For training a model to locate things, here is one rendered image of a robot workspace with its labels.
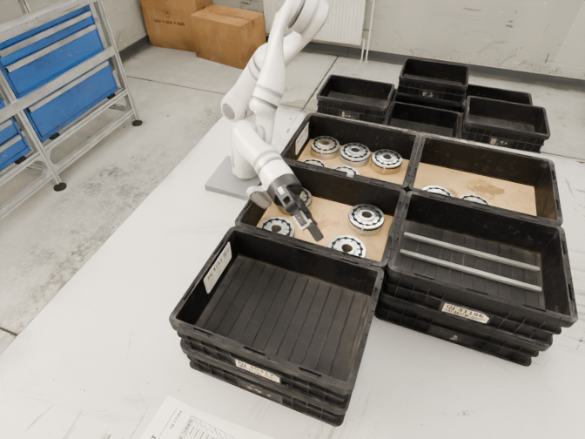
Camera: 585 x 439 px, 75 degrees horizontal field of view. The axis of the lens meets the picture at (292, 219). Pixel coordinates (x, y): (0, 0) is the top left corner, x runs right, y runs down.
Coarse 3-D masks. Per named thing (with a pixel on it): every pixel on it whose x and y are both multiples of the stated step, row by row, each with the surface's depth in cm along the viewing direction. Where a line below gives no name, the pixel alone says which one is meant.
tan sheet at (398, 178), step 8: (304, 152) 138; (328, 160) 134; (336, 160) 134; (408, 160) 134; (360, 168) 131; (368, 168) 131; (400, 168) 131; (368, 176) 128; (376, 176) 128; (384, 176) 128; (392, 176) 128; (400, 176) 128; (400, 184) 125
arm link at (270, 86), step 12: (288, 0) 85; (300, 0) 85; (276, 12) 89; (288, 12) 85; (276, 24) 87; (288, 24) 88; (276, 36) 87; (276, 48) 88; (264, 60) 91; (276, 60) 89; (264, 72) 90; (276, 72) 90; (264, 84) 90; (276, 84) 90; (264, 96) 91; (276, 96) 91
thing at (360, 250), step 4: (340, 236) 105; (344, 236) 105; (348, 236) 105; (352, 236) 105; (332, 240) 104; (336, 240) 104; (340, 240) 104; (344, 240) 104; (348, 240) 104; (352, 240) 104; (356, 240) 104; (328, 244) 103; (332, 244) 103; (336, 244) 103; (356, 244) 103; (360, 244) 103; (336, 248) 102; (356, 248) 102; (360, 248) 102; (364, 248) 102; (356, 252) 101; (360, 252) 101; (364, 252) 101; (360, 256) 100; (364, 256) 100
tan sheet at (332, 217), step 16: (272, 208) 117; (320, 208) 117; (336, 208) 117; (320, 224) 113; (336, 224) 113; (384, 224) 113; (320, 240) 108; (368, 240) 108; (384, 240) 108; (368, 256) 104
